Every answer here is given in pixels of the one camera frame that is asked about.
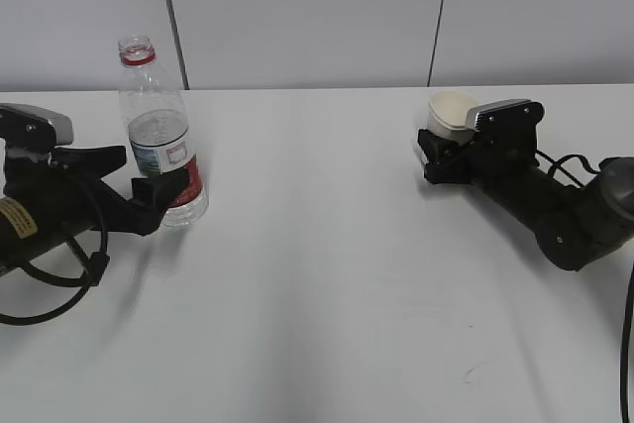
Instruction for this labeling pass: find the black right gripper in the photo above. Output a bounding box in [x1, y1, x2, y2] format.
[417, 126, 545, 205]

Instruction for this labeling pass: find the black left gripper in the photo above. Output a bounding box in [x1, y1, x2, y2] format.
[1, 146, 190, 274]

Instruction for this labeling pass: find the white paper cup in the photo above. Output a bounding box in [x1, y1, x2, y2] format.
[417, 90, 479, 168]

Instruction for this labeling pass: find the clear water bottle red label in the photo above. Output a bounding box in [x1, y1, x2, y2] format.
[118, 35, 208, 228]

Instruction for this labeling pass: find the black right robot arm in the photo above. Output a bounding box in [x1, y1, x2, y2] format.
[418, 129, 633, 270]

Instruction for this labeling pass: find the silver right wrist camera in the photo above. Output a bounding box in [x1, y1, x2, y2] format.
[465, 99, 545, 150]

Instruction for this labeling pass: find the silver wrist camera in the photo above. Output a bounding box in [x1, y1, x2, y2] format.
[465, 99, 545, 150]
[1, 103, 74, 154]

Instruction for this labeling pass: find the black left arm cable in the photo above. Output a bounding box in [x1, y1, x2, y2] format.
[0, 169, 111, 326]

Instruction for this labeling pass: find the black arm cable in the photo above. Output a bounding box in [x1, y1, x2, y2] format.
[0, 169, 111, 326]
[537, 148, 634, 423]

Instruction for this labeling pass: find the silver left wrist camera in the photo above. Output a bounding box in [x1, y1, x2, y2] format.
[1, 103, 74, 154]

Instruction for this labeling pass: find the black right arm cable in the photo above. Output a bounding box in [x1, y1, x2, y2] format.
[537, 148, 634, 423]

